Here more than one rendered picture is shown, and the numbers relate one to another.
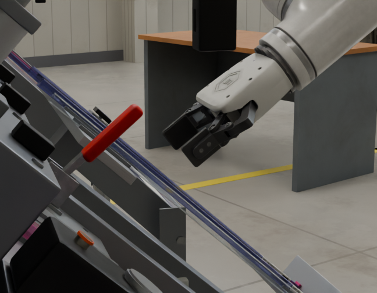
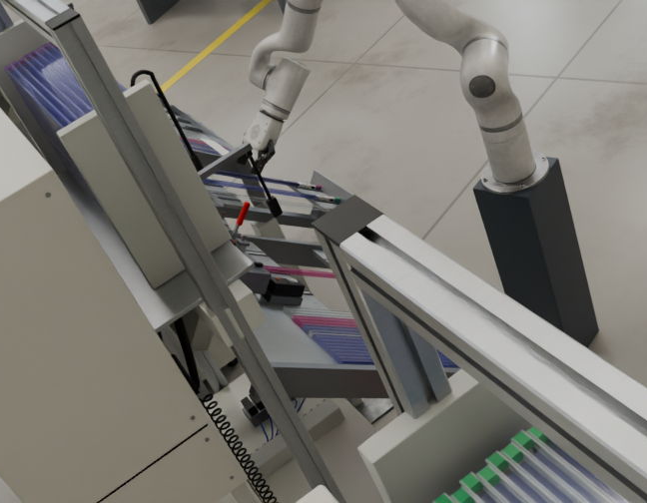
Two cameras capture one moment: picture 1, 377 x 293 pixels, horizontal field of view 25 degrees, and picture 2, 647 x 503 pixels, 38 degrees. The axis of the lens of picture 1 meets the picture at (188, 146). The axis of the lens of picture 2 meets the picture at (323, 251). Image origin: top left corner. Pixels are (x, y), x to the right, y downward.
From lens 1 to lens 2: 1.67 m
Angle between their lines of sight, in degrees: 23
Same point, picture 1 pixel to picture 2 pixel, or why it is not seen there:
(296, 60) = (280, 113)
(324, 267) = (333, 89)
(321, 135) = not seen: outside the picture
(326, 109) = not seen: outside the picture
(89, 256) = (281, 281)
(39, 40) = not seen: outside the picture
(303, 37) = (279, 102)
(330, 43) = (291, 99)
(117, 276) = (287, 281)
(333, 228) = (328, 48)
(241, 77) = (261, 130)
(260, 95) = (272, 135)
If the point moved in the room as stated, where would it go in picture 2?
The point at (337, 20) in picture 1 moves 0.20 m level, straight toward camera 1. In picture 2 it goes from (290, 89) to (296, 124)
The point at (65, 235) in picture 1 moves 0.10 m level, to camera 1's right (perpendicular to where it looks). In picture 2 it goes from (275, 280) to (318, 259)
